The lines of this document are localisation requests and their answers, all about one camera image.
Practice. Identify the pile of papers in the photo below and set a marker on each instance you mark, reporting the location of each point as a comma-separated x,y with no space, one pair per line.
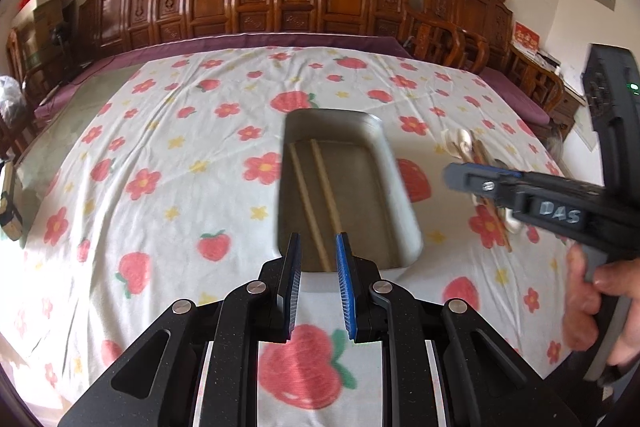
549,61

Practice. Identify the white wall panel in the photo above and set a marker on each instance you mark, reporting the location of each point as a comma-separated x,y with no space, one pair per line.
586,127

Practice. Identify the lattice-side wooden armchair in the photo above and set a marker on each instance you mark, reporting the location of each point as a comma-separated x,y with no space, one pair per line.
540,82

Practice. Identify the person's right hand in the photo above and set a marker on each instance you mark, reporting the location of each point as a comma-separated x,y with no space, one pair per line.
575,297

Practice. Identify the yellow and black object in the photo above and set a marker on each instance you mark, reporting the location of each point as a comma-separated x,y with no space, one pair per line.
10,202

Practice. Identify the clear plastic bag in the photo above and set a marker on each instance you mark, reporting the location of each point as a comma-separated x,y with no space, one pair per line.
10,102

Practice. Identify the curved-arm wooden armchair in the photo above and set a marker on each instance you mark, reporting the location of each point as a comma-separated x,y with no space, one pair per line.
450,42

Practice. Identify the stack of cardboard boxes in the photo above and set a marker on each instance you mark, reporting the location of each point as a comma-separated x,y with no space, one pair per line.
45,32

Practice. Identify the strawberry flower print bedsheet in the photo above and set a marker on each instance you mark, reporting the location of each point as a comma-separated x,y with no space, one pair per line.
175,187

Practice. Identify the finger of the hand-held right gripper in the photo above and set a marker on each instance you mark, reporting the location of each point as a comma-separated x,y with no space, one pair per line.
500,174
480,189

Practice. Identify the metal tray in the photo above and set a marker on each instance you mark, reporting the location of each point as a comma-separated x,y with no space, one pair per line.
370,187

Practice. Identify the large white plastic spoon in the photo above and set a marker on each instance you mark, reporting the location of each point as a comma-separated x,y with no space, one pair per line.
468,139

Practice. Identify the grey-green mat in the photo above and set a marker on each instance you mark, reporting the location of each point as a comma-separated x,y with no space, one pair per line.
65,127

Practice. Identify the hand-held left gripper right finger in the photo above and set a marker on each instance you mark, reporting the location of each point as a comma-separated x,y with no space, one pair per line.
346,287

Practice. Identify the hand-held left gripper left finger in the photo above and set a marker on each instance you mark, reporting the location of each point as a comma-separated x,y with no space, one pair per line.
292,287

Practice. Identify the red paper packet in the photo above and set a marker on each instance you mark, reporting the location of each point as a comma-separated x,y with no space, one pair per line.
526,37

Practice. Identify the black fan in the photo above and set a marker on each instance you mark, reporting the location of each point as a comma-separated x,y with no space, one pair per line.
60,38

